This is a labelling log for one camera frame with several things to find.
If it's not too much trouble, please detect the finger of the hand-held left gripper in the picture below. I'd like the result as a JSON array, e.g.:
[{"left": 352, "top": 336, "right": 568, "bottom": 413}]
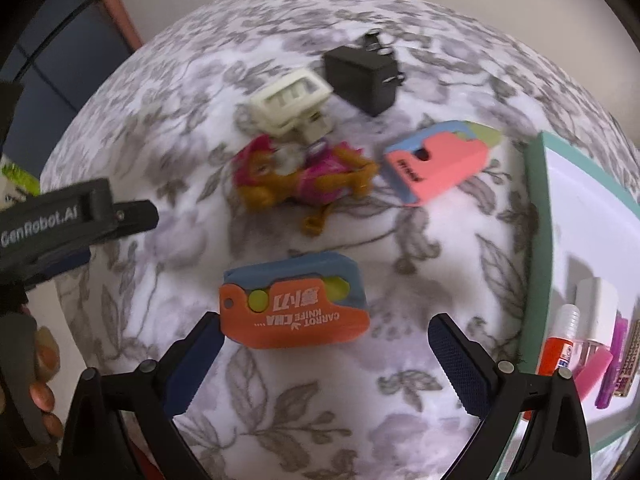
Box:
[
  {"left": 112, "top": 200, "right": 160, "bottom": 234},
  {"left": 22, "top": 247, "right": 93, "bottom": 291}
]

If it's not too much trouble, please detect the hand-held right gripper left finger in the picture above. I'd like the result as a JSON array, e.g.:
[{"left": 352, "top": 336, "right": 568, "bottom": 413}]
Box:
[{"left": 59, "top": 311, "right": 227, "bottom": 480}]

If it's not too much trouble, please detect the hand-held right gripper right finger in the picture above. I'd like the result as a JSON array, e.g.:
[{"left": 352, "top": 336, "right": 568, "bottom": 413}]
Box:
[{"left": 428, "top": 313, "right": 593, "bottom": 480}]

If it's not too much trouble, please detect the orange glue bottle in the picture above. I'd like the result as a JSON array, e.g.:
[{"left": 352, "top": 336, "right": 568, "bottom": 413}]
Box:
[{"left": 522, "top": 304, "right": 582, "bottom": 421}]

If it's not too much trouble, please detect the orange blue carrot knife toy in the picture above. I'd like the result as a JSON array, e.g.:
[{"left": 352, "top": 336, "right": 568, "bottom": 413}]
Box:
[{"left": 220, "top": 252, "right": 371, "bottom": 350}]

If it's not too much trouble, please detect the purple tube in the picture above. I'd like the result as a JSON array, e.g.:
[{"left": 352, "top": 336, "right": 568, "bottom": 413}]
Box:
[{"left": 595, "top": 312, "right": 630, "bottom": 408}]

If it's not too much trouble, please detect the orange pink toy figure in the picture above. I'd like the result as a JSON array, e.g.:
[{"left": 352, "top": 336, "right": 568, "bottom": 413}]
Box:
[{"left": 232, "top": 135, "right": 378, "bottom": 235}]

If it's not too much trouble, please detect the gold patterned tube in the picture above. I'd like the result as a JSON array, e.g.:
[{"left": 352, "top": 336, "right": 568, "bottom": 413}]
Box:
[{"left": 614, "top": 317, "right": 640, "bottom": 398}]

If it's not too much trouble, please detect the white plastic clip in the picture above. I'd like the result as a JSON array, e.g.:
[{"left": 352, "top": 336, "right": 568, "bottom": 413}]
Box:
[{"left": 250, "top": 69, "right": 335, "bottom": 140}]

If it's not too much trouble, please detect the teal cardboard tray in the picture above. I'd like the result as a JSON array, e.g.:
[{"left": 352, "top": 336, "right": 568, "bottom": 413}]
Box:
[{"left": 522, "top": 131, "right": 640, "bottom": 466}]

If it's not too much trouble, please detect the pink blue carrot knife toy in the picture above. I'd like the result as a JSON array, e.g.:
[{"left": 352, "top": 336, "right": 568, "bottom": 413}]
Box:
[{"left": 382, "top": 120, "right": 502, "bottom": 207}]

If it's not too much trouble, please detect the black charger cube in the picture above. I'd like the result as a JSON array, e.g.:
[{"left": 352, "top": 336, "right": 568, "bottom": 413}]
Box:
[{"left": 322, "top": 46, "right": 401, "bottom": 117}]

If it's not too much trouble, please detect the black toy car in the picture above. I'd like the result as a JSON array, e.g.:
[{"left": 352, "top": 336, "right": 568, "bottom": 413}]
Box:
[{"left": 361, "top": 29, "right": 407, "bottom": 86}]

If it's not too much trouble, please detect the person's left hand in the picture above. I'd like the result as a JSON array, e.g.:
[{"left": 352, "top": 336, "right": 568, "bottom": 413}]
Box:
[{"left": 27, "top": 327, "right": 66, "bottom": 438}]

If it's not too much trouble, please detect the green white package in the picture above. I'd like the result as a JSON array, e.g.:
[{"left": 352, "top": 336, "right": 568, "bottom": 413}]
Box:
[{"left": 0, "top": 155, "right": 41, "bottom": 211}]

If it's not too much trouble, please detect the dark cabinet with red edge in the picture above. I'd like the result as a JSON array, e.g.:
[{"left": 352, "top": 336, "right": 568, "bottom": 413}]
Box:
[{"left": 0, "top": 0, "right": 143, "bottom": 196}]

